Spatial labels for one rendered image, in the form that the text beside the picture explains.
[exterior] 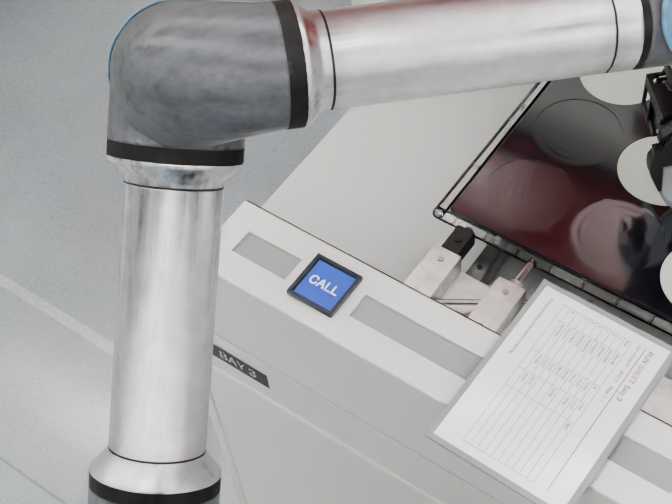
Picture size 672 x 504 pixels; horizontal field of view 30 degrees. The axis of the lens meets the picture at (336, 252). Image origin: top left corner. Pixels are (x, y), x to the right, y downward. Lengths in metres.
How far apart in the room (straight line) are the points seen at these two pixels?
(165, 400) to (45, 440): 1.31
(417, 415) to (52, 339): 1.33
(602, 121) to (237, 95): 0.67
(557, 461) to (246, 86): 0.47
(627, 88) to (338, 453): 0.55
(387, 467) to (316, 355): 0.19
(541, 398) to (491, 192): 0.31
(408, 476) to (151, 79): 0.63
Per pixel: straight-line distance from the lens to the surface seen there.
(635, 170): 1.45
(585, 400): 1.19
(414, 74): 0.94
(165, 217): 1.04
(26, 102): 2.90
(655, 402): 1.30
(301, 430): 1.49
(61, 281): 2.56
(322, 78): 0.92
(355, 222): 1.49
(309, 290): 1.27
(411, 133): 1.58
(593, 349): 1.22
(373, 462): 1.43
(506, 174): 1.43
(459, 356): 1.23
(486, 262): 1.42
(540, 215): 1.40
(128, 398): 1.08
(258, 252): 1.31
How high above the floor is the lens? 2.01
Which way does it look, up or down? 54 degrees down
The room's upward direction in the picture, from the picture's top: 8 degrees counter-clockwise
